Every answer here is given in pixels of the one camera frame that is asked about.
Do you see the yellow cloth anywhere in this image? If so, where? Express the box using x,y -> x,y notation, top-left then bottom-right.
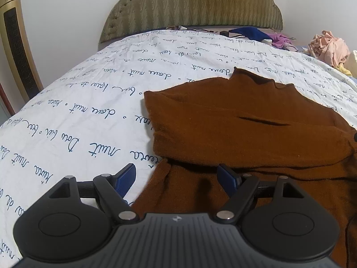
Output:
335,63 -> 353,77

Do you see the brown knit sweater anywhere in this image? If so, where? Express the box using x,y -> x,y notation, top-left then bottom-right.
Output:
133,69 -> 356,267

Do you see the dark blue cloth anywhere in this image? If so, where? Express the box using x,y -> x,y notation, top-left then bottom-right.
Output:
229,26 -> 272,42

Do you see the white quilt with blue script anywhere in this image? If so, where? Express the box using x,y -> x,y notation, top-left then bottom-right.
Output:
1,30 -> 356,267

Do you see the pink crumpled garment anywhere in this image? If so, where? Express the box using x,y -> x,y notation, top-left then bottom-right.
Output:
308,30 -> 350,68

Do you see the purple cloth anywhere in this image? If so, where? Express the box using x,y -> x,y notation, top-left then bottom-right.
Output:
268,33 -> 297,51

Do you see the olive green padded headboard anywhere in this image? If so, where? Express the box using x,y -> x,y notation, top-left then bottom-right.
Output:
99,0 -> 283,44

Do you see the black cable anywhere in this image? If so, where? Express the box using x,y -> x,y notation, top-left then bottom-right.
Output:
343,217 -> 357,268

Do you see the gold tower fan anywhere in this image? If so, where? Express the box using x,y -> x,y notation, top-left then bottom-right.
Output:
1,0 -> 44,102

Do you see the cream puffy garment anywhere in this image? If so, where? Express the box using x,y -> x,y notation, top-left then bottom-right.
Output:
344,50 -> 357,76

